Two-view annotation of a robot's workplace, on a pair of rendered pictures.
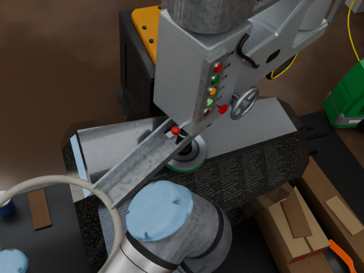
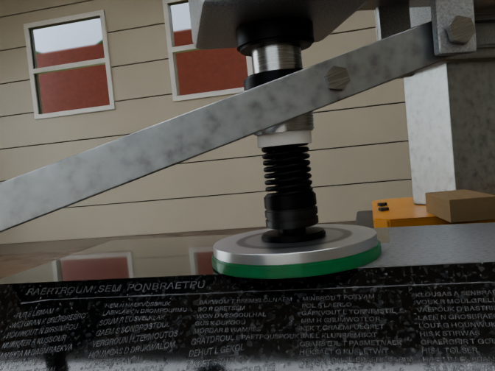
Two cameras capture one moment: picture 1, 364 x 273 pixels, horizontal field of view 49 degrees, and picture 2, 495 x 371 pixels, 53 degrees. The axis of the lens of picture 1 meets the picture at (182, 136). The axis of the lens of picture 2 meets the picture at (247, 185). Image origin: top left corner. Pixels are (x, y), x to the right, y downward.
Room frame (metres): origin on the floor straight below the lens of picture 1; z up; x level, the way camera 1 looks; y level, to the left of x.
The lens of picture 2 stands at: (0.52, -0.42, 0.96)
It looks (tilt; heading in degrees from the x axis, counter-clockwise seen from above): 3 degrees down; 44
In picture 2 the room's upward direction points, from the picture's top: 6 degrees counter-clockwise
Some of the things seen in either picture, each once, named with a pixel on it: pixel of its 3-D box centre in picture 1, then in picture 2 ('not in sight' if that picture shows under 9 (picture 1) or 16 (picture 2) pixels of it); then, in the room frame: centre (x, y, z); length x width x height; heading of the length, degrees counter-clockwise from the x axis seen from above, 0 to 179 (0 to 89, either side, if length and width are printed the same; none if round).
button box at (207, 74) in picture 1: (208, 88); not in sight; (0.90, -0.06, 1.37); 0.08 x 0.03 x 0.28; 142
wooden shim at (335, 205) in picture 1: (344, 215); not in sight; (1.25, -1.06, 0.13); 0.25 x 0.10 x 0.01; 38
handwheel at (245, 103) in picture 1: (237, 98); not in sight; (1.05, -0.18, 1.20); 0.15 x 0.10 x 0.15; 142
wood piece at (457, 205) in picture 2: not in sight; (459, 205); (1.68, 0.02, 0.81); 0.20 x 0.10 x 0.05; 38
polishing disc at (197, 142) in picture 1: (182, 148); (294, 241); (1.03, -0.01, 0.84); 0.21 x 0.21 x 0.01
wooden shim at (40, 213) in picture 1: (39, 208); not in sight; (0.99, 0.77, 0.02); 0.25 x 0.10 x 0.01; 30
